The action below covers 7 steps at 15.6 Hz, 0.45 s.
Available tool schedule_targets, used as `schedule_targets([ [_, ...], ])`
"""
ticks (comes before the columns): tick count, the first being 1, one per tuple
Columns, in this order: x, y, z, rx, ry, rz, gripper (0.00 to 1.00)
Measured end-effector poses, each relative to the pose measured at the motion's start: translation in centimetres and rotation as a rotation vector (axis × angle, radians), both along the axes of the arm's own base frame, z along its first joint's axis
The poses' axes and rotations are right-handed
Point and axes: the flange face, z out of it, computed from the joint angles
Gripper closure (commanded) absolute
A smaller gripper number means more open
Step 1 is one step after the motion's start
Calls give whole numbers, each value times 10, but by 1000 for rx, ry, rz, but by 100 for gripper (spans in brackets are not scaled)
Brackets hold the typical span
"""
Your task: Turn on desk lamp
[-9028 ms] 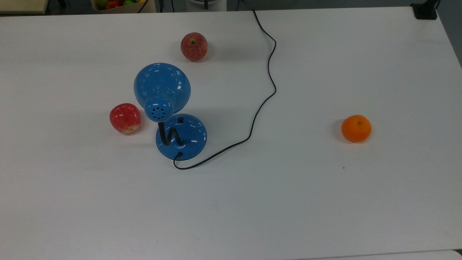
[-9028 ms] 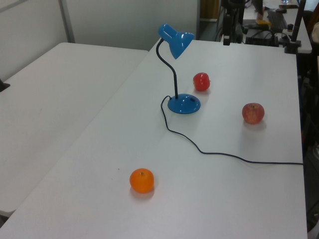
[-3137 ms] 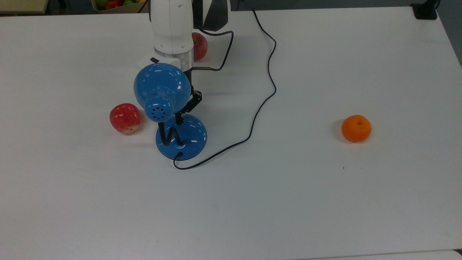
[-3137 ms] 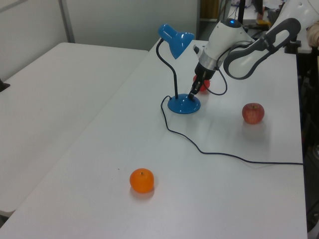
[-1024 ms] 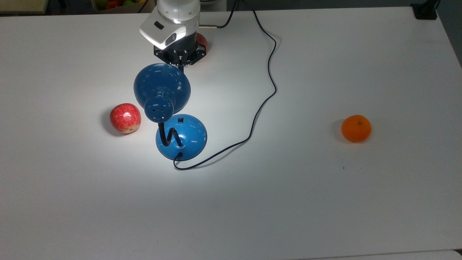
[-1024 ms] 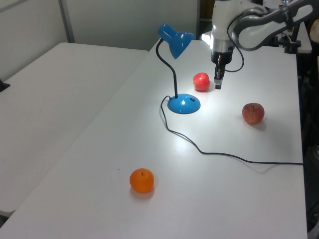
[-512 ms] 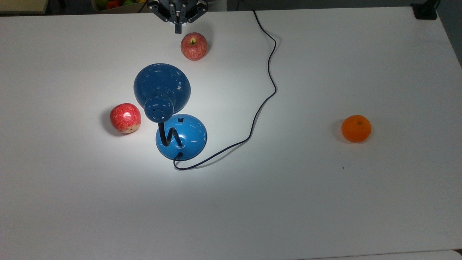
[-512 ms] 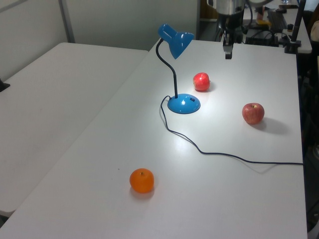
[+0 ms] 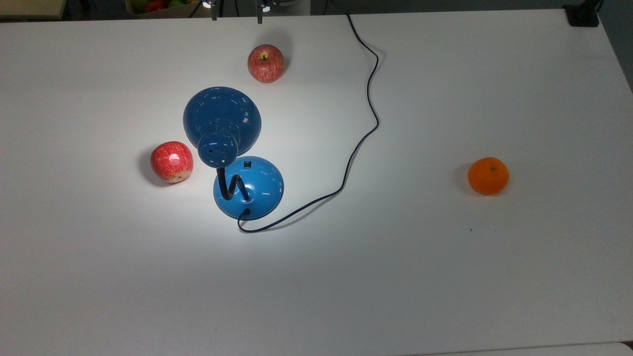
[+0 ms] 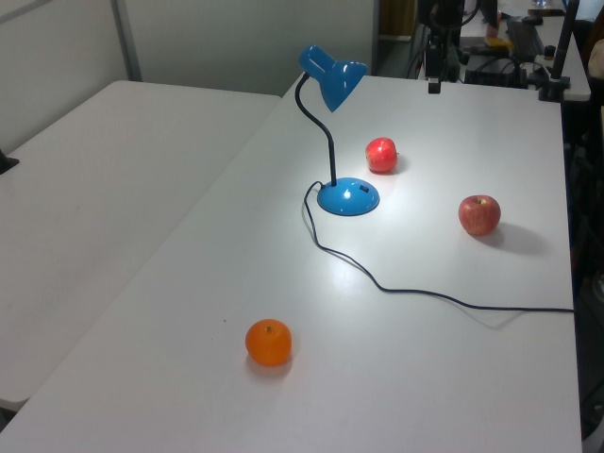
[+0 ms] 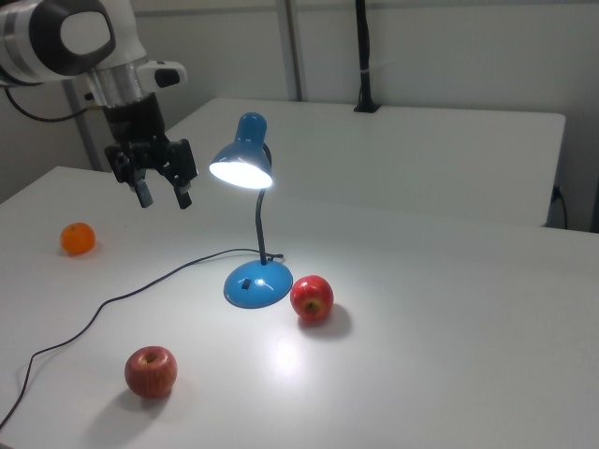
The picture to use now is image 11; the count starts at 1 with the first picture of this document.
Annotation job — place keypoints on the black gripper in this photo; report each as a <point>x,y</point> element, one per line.
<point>138,126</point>

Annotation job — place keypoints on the blue gooseneck desk lamp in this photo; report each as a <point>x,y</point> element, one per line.
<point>257,290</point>

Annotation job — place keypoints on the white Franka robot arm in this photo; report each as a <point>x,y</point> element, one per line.
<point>33,42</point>

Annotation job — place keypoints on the orange mandarin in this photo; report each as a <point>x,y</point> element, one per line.
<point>77,239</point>

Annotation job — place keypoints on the bright red apple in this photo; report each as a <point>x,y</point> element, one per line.
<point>312,298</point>

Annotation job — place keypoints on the dull red striped apple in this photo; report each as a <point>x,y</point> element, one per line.
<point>150,372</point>

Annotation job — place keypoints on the black camera pole with clamp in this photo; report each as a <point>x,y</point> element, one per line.
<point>364,56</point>

